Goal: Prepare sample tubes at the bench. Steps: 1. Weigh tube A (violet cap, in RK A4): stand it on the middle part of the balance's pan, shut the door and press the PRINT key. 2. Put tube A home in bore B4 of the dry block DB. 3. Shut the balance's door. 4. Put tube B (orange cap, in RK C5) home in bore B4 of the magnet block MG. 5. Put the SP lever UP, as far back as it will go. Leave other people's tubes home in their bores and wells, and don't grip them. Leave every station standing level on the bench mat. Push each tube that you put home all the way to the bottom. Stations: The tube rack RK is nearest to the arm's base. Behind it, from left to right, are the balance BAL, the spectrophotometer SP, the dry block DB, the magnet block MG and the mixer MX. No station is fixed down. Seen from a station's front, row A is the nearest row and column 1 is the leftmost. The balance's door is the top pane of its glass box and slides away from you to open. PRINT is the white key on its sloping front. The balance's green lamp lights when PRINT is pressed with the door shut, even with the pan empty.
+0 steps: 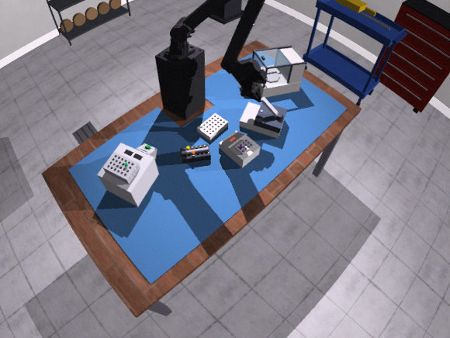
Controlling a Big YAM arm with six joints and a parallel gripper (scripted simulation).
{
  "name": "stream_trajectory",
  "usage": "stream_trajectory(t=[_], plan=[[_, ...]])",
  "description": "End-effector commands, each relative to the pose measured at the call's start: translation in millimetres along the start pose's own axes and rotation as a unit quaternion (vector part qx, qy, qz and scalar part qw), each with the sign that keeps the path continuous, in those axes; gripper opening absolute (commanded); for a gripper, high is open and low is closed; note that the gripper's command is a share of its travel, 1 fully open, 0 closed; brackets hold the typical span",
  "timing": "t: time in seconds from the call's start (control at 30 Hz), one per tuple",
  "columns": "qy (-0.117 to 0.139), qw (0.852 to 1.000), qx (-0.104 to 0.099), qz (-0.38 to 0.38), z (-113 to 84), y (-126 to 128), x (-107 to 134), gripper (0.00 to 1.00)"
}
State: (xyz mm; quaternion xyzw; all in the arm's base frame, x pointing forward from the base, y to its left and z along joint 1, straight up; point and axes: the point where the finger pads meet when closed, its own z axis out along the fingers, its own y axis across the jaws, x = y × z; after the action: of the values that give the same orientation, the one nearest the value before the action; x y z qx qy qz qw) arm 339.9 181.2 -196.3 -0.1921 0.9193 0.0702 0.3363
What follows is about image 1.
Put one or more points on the blue bench mat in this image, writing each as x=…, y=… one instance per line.
x=188, y=202

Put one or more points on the white tube rack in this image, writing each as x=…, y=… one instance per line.
x=213, y=125

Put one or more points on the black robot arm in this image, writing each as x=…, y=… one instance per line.
x=230, y=63

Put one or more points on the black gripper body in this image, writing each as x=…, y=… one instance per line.
x=246, y=92

